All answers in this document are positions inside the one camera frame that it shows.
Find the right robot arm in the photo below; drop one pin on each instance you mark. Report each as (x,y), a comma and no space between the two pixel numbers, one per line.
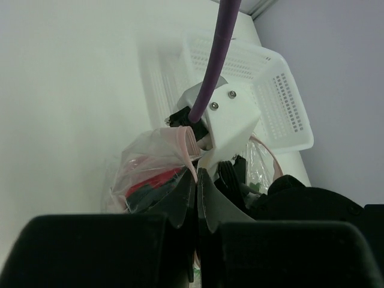
(287,199)

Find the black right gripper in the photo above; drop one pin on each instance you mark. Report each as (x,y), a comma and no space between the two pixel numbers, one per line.
(230,182)

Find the aluminium frame post right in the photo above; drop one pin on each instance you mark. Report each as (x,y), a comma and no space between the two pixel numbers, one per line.
(255,8)

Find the white perforated plastic basket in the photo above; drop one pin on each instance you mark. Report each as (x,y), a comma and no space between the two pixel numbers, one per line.
(171,63)

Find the red fake food piece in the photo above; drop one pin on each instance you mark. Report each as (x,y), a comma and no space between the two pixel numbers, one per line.
(155,181)

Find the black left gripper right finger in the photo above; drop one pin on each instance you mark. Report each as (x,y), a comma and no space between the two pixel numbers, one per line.
(289,253)

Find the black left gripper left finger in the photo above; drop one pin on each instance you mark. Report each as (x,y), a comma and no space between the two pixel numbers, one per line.
(148,249)

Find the clear zip top bag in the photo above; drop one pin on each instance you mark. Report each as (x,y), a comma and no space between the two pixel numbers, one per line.
(163,149)

